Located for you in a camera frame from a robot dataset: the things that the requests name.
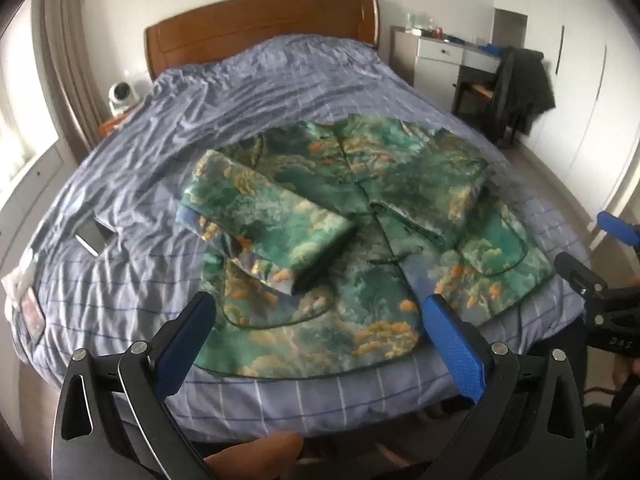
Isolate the white wardrobe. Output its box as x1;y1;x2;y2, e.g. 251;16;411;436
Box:
492;0;640;241

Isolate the black jacket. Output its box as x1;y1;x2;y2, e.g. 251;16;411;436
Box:
492;46;557;136

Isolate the person's left hand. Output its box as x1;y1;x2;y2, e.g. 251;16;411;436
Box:
204;431;304;480

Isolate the black smartphone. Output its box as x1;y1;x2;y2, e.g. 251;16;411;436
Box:
92;216;117;247

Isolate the white round fan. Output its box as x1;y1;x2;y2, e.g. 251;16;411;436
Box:
108;81;137;116

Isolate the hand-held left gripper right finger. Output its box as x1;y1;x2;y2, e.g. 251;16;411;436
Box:
421;292;588;480

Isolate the silver smartphone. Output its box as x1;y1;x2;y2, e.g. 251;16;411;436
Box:
75;224;104;257

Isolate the green printed jacket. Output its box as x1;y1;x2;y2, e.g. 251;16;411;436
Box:
177;116;555;376

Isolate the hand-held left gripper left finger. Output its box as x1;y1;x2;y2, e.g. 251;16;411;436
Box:
50;291;218;480

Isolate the window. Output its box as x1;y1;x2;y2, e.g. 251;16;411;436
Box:
0;35;36;186

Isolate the clear plastic bag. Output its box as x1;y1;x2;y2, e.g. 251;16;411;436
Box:
0;257;48;348

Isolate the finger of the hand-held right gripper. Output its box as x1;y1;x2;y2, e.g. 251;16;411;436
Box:
554;251;613;311
597;211;640;261

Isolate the black chair with wooden seat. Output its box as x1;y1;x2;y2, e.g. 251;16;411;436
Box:
452;67;521;148

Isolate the white desk with drawers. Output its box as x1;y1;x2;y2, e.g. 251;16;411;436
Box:
390;25;506;116

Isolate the beige curtain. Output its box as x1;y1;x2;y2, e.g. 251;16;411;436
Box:
37;0;108;161

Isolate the wooden headboard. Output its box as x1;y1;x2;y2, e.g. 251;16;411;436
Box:
144;0;382;81

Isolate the person's right hand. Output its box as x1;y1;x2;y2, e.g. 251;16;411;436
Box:
612;358;640;387

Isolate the wooden nightstand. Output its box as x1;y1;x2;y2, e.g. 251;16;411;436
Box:
97;112;131;136

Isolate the blue checked bed sheet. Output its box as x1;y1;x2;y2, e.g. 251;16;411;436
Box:
10;35;593;441

